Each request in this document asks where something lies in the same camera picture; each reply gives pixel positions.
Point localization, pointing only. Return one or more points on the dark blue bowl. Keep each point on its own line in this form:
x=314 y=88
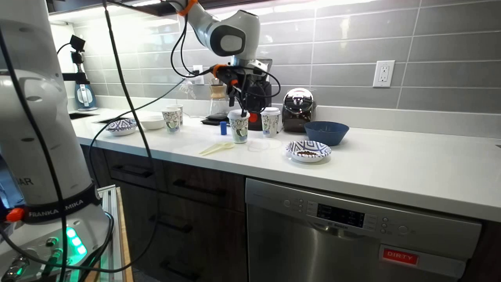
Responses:
x=325 y=133

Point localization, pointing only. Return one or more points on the blue plastic cylinder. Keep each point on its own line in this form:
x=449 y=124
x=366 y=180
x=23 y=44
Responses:
x=224 y=128

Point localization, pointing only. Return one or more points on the white robot mounting cart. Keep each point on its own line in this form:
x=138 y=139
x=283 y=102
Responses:
x=111 y=219

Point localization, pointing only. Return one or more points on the pale wooden fork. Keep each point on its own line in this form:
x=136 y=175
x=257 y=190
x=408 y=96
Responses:
x=216 y=149

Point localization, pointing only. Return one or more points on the stainless steel dishwasher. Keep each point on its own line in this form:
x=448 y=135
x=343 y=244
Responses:
x=313 y=251

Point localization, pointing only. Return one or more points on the wooden stir sticks bag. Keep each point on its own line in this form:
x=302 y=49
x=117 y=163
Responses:
x=219 y=146

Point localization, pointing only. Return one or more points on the dark wood base cabinet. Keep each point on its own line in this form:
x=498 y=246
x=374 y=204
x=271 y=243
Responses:
x=208 y=235

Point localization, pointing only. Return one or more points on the blue patterned plate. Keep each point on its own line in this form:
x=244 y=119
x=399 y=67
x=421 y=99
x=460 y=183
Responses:
x=307 y=150

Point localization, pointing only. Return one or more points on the pale wooden spoon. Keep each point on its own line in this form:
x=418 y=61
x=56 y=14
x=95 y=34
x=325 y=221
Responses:
x=224 y=149

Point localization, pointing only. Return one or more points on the lidded patterned paper cup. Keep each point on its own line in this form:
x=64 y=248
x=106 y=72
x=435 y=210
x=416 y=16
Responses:
x=271 y=122

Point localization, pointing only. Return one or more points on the white plastic cup lid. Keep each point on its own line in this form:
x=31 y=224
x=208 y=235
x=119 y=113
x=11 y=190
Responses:
x=238 y=111

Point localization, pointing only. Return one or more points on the black camera on stand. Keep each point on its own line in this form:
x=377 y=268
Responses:
x=76 y=42

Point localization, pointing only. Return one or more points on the black coffee scale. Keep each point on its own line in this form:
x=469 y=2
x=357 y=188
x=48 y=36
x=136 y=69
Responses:
x=211 y=121

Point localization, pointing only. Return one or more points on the white wall outlet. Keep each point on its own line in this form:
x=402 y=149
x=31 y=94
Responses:
x=383 y=72
x=197 y=78

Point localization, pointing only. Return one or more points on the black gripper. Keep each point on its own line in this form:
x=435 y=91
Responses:
x=244 y=80

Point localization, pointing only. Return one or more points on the glass pour-over carafe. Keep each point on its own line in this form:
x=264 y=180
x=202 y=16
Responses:
x=217 y=107

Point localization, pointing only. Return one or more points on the black coffee grinder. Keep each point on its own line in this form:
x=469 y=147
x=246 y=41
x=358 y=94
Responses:
x=263 y=107

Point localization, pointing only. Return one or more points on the shiny dark round appliance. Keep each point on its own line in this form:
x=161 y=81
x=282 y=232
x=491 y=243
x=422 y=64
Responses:
x=297 y=107

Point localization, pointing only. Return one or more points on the white bowl patterned outside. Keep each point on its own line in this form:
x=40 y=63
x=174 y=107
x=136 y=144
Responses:
x=120 y=127

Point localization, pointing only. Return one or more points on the red dirty magnet sign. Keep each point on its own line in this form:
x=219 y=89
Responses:
x=399 y=255

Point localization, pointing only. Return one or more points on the clear glass jug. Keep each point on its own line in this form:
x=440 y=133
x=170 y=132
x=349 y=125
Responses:
x=84 y=96

